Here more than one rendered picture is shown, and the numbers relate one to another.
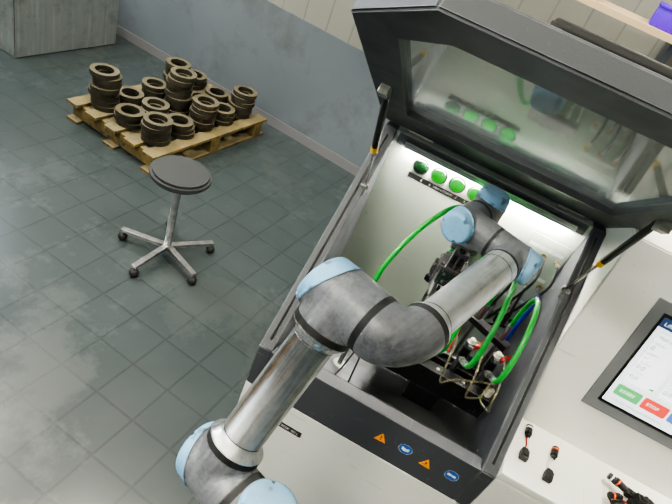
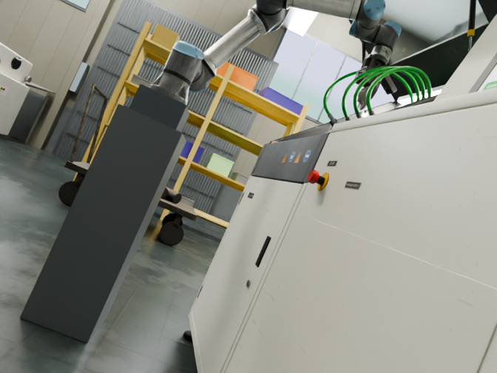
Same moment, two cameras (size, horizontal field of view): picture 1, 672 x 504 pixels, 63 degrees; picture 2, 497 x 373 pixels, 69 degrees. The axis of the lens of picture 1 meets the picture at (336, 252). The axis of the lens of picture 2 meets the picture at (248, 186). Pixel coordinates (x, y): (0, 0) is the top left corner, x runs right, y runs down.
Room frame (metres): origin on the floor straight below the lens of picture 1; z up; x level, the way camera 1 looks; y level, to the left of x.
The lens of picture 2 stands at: (0.40, -1.50, 0.68)
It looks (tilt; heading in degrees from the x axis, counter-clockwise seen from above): 2 degrees up; 68
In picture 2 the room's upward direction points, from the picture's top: 24 degrees clockwise
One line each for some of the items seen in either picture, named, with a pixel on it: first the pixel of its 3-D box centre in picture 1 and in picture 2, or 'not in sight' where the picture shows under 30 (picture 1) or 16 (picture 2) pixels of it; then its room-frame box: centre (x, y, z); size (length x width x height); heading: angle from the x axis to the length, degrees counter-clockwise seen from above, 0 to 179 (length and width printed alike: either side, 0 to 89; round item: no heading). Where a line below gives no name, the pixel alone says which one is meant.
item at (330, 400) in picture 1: (365, 421); (285, 161); (0.99, -0.26, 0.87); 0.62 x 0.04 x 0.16; 82
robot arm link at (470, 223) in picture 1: (471, 226); (364, 27); (1.08, -0.25, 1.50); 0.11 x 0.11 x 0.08; 61
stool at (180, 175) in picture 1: (170, 216); not in sight; (2.19, 0.86, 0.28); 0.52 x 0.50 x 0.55; 77
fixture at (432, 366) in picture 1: (429, 377); not in sight; (1.21, -0.41, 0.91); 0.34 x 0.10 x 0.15; 82
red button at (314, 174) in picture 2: not in sight; (316, 178); (0.88, -0.70, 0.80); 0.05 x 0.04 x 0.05; 82
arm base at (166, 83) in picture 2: not in sight; (171, 88); (0.51, -0.08, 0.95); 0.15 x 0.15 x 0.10
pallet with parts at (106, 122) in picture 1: (177, 100); not in sight; (3.52, 1.48, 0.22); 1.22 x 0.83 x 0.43; 164
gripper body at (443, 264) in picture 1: (455, 262); (370, 72); (1.17, -0.28, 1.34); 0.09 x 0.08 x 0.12; 172
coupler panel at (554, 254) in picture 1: (525, 280); not in sight; (1.45, -0.57, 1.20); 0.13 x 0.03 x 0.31; 82
